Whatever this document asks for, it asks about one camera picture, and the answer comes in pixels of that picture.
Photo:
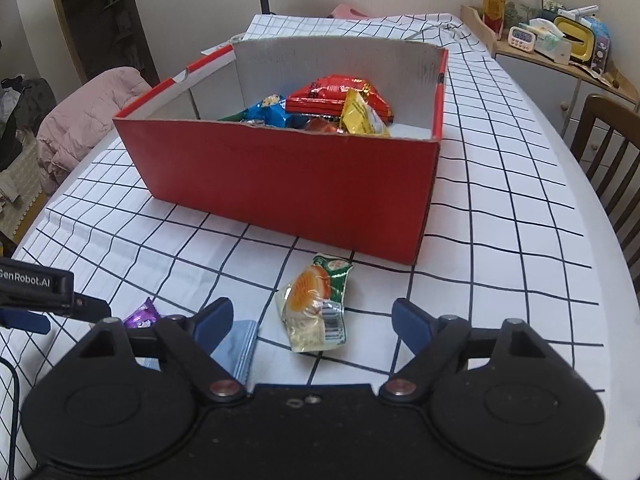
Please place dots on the white checked tablecloth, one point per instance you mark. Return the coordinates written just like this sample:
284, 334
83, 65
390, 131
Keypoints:
500, 210

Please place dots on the light blue snack packet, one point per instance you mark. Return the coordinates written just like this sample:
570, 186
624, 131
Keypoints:
237, 347

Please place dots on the yellow tissue box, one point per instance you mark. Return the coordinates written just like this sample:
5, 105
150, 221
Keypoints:
575, 42

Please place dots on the white handheld gadget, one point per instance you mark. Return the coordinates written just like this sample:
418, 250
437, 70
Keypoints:
577, 11

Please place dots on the yellow snack packet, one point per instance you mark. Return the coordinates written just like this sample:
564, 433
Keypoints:
361, 115

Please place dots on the purple snack packet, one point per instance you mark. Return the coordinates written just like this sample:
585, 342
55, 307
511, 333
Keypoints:
142, 316

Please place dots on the orange drink bottle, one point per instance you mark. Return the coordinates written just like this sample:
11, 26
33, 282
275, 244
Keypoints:
493, 7

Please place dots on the red chip bag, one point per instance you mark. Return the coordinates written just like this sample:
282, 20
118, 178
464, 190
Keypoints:
325, 92

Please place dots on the orange red snack packet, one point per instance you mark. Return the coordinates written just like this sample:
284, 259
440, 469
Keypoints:
322, 126

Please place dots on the white tissue pack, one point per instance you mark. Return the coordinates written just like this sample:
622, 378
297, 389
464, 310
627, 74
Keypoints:
547, 42

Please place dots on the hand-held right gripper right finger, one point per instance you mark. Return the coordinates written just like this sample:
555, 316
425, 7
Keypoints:
412, 322

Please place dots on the pink padded jacket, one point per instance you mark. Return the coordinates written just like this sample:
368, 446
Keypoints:
85, 115

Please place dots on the dark green snack packet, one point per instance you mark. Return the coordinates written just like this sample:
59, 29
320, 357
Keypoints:
231, 117

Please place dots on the red cardboard box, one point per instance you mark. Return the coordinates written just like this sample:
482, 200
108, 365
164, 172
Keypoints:
280, 185

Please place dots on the white kitchen timer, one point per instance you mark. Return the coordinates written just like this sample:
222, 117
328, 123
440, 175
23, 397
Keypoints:
521, 37

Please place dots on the green orange snack packet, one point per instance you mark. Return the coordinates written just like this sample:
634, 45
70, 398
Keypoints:
312, 300

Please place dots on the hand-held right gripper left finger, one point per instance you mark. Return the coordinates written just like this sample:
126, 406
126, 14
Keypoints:
212, 322

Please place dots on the dark wooden shelf cabinet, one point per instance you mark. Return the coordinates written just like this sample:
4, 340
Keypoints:
105, 15

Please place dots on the dark clothing pile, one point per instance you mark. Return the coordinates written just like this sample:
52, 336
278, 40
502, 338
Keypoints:
27, 110

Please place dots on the brown wooden chair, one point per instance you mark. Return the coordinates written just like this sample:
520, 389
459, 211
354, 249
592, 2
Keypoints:
607, 110

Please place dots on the pink flat item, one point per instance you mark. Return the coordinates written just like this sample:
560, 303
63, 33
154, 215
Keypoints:
345, 11

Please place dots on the beige patterned cloth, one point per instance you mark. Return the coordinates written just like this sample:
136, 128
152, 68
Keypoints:
20, 195

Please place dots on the blue patterned box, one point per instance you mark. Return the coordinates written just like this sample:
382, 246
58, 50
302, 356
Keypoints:
601, 45

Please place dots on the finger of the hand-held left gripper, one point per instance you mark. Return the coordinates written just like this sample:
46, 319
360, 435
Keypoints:
25, 321
92, 306

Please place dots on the wooden side cabinet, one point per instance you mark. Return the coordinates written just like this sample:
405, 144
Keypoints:
535, 95

